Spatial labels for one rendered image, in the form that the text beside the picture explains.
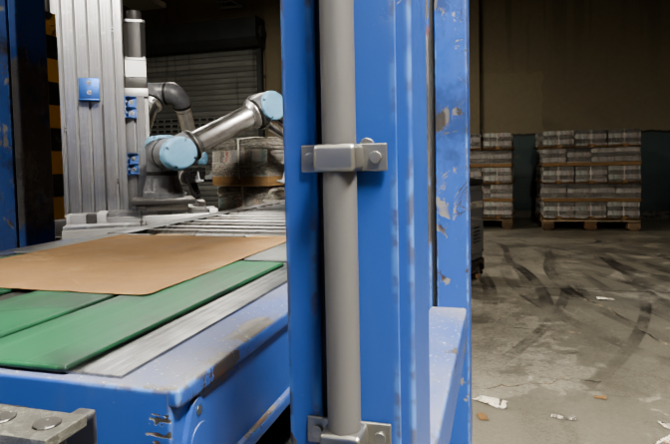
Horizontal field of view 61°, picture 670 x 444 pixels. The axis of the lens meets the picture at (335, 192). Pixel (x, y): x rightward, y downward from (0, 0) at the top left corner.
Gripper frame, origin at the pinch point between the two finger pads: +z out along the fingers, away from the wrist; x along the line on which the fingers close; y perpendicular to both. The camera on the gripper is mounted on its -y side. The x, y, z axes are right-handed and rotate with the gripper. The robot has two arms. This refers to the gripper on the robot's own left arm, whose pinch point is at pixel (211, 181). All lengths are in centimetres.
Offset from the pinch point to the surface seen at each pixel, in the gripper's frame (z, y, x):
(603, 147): 76, 21, 583
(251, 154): 35.5, 13.2, -6.2
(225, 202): 12.7, -10.3, -2.3
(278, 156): 45.1, 12.0, 2.1
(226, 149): 18.6, 16.1, -6.1
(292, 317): 203, -1, -175
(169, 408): 196, -7, -178
